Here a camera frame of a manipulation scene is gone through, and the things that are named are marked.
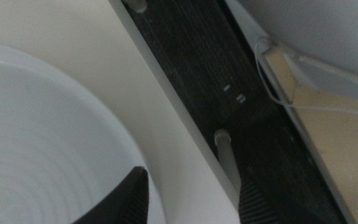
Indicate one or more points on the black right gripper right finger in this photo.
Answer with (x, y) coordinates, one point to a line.
(255, 208)

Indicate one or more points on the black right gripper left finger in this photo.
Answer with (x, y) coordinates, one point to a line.
(123, 202)

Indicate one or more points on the grey shallow bowl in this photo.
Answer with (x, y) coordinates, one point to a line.
(42, 140)

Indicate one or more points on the white round table leg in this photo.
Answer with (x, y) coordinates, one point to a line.
(227, 155)
(138, 4)

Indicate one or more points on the dark woven floor mat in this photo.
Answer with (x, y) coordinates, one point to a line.
(216, 62)

